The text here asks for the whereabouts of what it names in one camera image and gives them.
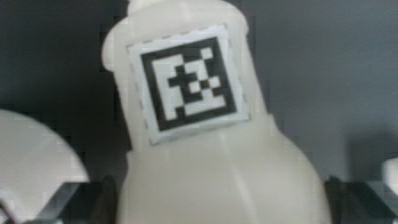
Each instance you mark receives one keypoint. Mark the white table border frame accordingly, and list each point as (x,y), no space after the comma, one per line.
(390,173)

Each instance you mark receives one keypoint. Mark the white lamp shade cone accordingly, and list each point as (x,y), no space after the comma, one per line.
(40,165)

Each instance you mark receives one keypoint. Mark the white lamp bulb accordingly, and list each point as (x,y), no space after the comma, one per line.
(218,171)

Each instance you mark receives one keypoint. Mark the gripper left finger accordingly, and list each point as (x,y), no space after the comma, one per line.
(83,204)

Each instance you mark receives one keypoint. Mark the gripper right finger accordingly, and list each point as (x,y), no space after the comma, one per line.
(363,202)

